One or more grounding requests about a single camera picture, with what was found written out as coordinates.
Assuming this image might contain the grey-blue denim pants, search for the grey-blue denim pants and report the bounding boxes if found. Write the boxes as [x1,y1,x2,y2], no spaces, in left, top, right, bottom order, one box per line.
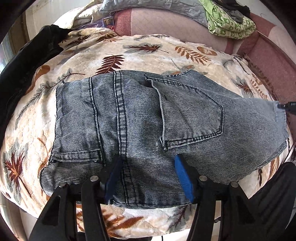
[40,70,288,208]

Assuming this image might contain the operator's black trouser leg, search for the operator's black trouser leg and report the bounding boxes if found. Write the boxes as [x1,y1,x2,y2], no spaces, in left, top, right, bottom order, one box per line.
[246,162,295,240]

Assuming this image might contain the cream leaf-print blanket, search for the cream leaf-print blanket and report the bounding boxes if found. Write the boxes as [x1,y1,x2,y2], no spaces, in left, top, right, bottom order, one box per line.
[1,28,293,240]

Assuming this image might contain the green patterned folded cloth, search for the green patterned folded cloth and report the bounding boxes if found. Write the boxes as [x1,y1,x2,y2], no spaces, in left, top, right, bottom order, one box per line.
[200,1,256,40]

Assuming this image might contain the black and grey clothes pile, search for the black and grey clothes pile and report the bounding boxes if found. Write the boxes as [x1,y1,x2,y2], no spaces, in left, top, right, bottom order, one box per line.
[213,0,250,24]

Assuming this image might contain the grey quilted blanket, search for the grey quilted blanket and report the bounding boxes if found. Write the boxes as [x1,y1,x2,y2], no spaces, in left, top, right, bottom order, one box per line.
[99,0,208,27]

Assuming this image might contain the black garment on left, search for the black garment on left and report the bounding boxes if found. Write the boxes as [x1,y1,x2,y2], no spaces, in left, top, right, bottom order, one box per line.
[0,25,71,142]

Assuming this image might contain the purple patterned cloth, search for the purple patterned cloth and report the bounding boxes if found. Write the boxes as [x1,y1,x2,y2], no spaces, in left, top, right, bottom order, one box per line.
[78,16,115,30]

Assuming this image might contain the cream pillow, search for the cream pillow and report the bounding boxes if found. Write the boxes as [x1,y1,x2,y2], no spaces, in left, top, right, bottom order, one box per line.
[54,3,110,30]

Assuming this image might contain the wooden window frame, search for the wooden window frame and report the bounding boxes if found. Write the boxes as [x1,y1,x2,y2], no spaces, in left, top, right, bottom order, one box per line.
[8,12,30,55]

